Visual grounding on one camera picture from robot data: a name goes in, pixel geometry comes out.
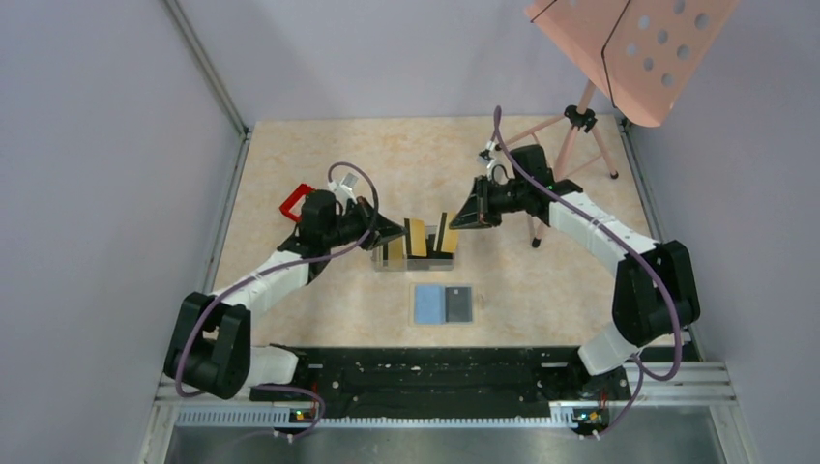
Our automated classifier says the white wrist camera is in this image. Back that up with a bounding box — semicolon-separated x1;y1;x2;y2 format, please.
478;141;503;179
328;173;359;205

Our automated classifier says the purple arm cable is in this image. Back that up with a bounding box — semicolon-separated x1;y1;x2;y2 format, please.
491;105;685;440
174;160;380;440

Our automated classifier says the red plastic frame block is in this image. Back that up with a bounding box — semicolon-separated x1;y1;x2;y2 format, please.
278;183;315;223

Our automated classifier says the clear plastic card box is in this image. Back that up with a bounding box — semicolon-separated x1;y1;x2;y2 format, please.
371;226;455;272

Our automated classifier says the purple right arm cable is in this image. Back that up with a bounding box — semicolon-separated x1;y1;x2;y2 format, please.
491;105;685;440

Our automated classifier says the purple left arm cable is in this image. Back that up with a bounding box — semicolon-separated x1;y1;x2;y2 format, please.
174;160;380;440

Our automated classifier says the pink music stand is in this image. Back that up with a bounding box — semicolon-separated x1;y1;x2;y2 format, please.
493;0;742;249

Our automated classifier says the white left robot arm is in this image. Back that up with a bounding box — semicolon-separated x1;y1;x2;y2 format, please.
163;189;407;400

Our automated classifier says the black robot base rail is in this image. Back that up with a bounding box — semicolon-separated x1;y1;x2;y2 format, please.
282;347;630;421

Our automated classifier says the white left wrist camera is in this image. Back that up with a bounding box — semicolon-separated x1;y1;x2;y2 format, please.
328;173;359;205

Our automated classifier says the beige leather card holder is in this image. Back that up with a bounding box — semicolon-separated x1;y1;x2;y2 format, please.
408;282;483;327

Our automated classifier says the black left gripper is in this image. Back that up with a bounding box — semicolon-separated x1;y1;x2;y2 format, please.
324;195;407;250

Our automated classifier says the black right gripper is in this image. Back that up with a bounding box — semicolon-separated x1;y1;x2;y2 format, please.
451;175;530;230

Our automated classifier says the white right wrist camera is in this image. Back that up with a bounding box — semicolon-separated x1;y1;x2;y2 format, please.
478;141;503;179

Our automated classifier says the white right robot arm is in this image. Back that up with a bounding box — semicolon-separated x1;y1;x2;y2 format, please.
448;144;701;398

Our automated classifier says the yellow credit card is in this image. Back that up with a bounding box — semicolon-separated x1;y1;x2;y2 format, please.
433;212;458;254
404;217;427;259

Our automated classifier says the black card stack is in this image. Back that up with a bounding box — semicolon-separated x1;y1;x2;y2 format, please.
408;250;454;261

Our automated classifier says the yellow card stack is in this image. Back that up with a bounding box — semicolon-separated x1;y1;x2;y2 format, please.
381;239;405;269

